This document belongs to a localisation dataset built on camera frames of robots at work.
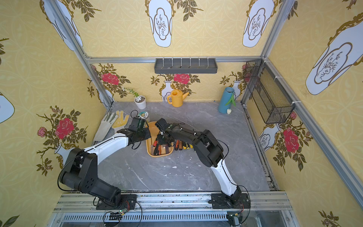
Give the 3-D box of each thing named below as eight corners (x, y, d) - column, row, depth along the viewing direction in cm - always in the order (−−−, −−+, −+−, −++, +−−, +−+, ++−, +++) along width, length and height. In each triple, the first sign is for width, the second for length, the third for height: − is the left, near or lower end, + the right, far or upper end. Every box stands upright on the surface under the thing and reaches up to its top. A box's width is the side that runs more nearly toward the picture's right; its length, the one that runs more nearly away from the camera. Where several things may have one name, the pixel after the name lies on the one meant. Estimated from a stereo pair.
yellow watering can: (168, 105, 123) (167, 95, 114) (178, 96, 130) (177, 86, 121) (178, 110, 119) (178, 100, 110) (187, 101, 126) (187, 90, 117)
